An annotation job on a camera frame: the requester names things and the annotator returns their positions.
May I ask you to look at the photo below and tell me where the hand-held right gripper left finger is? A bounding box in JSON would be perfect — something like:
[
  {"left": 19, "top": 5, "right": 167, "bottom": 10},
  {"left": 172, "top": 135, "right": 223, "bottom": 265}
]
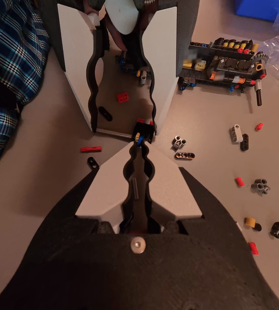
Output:
[{"left": 75, "top": 141, "right": 135, "bottom": 234}]

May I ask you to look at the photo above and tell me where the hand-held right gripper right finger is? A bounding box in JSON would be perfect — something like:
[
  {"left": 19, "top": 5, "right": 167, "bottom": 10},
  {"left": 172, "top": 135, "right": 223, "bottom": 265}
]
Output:
[{"left": 142, "top": 143, "right": 203, "bottom": 234}]

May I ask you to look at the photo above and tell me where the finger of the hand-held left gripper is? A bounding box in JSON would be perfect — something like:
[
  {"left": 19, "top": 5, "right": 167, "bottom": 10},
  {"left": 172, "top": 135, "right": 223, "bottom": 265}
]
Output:
[
  {"left": 57, "top": 4, "right": 110, "bottom": 134},
  {"left": 140, "top": 5, "right": 179, "bottom": 136}
]

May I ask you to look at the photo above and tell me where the large lego vehicle model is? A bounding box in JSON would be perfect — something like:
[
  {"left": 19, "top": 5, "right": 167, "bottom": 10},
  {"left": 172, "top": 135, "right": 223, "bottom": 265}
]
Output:
[{"left": 115, "top": 37, "right": 268, "bottom": 107}]

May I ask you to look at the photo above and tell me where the black lego gear axle assembly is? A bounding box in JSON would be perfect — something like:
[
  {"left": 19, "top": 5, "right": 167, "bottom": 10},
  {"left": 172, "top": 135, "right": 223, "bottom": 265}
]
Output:
[{"left": 95, "top": 118, "right": 156, "bottom": 146}]

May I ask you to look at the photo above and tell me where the dark grey lego pin connector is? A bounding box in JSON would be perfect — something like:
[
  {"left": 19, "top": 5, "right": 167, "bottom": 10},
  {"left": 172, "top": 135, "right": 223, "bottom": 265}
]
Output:
[
  {"left": 251, "top": 178, "right": 270, "bottom": 195},
  {"left": 172, "top": 135, "right": 187, "bottom": 150}
]

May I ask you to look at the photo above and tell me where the light grey thick lego liftarm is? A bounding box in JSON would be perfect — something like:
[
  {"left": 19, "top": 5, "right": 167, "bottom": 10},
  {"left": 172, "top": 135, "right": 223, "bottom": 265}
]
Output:
[{"left": 229, "top": 124, "right": 243, "bottom": 143}]

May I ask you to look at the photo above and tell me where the person's left hand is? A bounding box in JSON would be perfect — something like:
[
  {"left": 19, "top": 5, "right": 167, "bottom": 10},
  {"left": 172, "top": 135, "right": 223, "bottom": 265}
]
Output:
[{"left": 105, "top": 11, "right": 128, "bottom": 52}]

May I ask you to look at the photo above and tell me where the blue plaid shirt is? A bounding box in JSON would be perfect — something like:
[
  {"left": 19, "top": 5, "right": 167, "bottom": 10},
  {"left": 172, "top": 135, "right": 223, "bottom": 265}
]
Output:
[{"left": 0, "top": 0, "right": 51, "bottom": 190}]

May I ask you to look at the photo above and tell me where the blue plastic storage bin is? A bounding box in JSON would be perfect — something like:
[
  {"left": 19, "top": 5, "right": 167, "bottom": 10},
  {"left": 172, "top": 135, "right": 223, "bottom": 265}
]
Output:
[{"left": 235, "top": 0, "right": 279, "bottom": 23}]

